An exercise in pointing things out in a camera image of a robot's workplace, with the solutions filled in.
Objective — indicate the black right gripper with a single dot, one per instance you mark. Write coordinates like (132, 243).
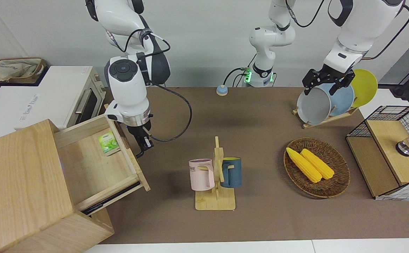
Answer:
(136, 130)

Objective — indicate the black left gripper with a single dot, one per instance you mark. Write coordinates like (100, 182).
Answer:
(327, 78)

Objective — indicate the light wooden drawer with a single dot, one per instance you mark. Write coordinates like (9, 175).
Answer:
(92, 172)

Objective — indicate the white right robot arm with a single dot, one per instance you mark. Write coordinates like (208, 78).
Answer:
(127, 91)

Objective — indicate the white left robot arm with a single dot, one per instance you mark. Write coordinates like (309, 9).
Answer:
(271, 35)

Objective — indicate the grey plate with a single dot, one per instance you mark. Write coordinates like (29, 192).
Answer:
(313, 107)

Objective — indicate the light blue plate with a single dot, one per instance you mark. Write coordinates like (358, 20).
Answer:
(343, 100)

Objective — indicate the wooden plate rack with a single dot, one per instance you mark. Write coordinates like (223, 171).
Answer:
(334, 117)

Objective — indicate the green tea bag packet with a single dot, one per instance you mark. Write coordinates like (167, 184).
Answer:
(109, 143)

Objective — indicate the yellow plate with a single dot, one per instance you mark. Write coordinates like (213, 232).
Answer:
(364, 86)

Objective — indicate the pink mug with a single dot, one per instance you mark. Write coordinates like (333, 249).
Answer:
(201, 175)

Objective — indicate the yellow corn cob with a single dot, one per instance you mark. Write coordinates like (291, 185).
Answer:
(304, 166)
(318, 164)

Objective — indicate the brown wicker basket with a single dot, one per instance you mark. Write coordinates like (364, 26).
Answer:
(334, 165)

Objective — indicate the black stand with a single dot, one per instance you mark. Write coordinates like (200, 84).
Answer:
(403, 90)

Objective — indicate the brown table mat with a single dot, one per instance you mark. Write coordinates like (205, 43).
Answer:
(253, 140)

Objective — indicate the wooden mug rack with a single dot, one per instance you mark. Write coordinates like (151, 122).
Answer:
(215, 202)

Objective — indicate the dark blue mug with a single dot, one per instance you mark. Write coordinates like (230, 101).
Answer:
(233, 174)

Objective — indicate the small round blue knob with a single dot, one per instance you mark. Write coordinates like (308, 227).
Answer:
(222, 90)

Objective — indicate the white toaster oven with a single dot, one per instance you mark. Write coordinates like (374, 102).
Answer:
(57, 95)

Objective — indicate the light wooden cabinet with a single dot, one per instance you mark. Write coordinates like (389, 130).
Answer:
(18, 189)

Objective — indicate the beige cloth bag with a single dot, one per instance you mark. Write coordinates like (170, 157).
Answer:
(11, 70)

